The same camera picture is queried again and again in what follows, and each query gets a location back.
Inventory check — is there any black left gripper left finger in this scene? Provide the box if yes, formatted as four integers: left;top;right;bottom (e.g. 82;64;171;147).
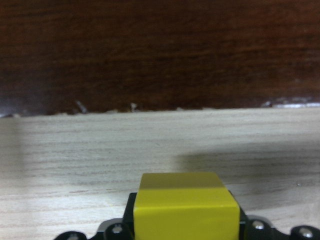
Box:
122;192;137;240

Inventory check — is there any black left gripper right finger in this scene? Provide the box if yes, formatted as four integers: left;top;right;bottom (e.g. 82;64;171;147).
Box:
228;191;248;240

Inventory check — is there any yellow cube block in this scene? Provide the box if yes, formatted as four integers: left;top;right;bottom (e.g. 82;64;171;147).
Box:
133;172;240;240

